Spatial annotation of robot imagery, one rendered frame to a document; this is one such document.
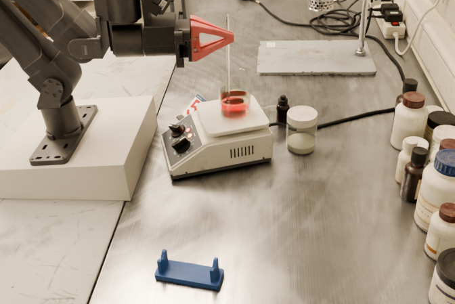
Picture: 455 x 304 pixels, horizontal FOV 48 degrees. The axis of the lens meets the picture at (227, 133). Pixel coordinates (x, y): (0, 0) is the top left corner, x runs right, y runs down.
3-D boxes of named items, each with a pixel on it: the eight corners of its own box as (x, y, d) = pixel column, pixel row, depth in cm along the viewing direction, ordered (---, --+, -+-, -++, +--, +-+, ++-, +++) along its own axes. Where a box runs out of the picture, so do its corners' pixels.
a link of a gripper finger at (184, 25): (232, 13, 89) (178, 14, 88) (235, 28, 83) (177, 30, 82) (232, 49, 93) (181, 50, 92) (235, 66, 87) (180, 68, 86)
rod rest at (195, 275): (154, 279, 76) (151, 263, 74) (162, 262, 79) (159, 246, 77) (219, 290, 74) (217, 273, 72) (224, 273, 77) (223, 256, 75)
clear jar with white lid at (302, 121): (306, 159, 99) (307, 124, 95) (279, 149, 103) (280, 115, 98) (321, 144, 103) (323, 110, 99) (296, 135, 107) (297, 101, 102)
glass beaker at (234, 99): (219, 124, 96) (217, 84, 91) (218, 107, 101) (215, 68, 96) (256, 122, 96) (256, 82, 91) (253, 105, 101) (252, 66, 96)
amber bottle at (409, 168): (397, 200, 88) (406, 154, 83) (401, 186, 91) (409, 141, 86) (422, 205, 87) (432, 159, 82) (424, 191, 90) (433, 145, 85)
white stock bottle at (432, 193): (440, 202, 87) (455, 139, 80) (470, 229, 82) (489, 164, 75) (404, 213, 86) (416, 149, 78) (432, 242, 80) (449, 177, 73)
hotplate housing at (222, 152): (171, 182, 95) (166, 147, 91) (161, 144, 106) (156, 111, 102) (284, 160, 99) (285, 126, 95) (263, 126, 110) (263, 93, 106)
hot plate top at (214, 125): (208, 138, 93) (208, 134, 92) (195, 106, 103) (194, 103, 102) (271, 127, 95) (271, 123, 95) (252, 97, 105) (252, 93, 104)
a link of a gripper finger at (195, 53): (231, 9, 91) (179, 10, 90) (234, 24, 85) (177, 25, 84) (231, 45, 94) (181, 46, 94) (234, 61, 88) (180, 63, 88)
